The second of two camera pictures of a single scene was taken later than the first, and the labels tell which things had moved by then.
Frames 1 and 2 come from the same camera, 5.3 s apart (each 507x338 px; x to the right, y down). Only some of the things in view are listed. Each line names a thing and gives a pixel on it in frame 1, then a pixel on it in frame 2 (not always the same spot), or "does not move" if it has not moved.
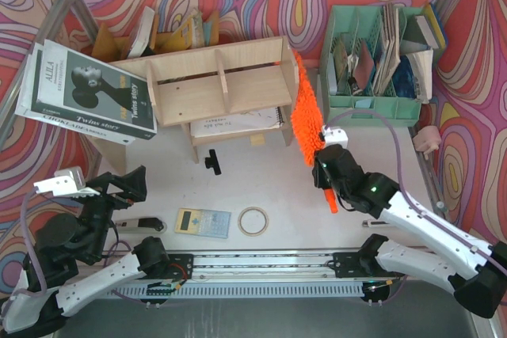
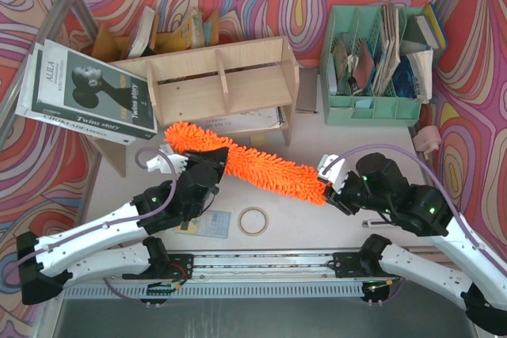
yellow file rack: [146, 39] does not move
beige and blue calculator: [203, 222] does not move
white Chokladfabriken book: [24, 104] does not move
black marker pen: [366, 222] does not move
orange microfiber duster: [306, 123] → [266, 170]
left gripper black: [115, 192] → [207, 168]
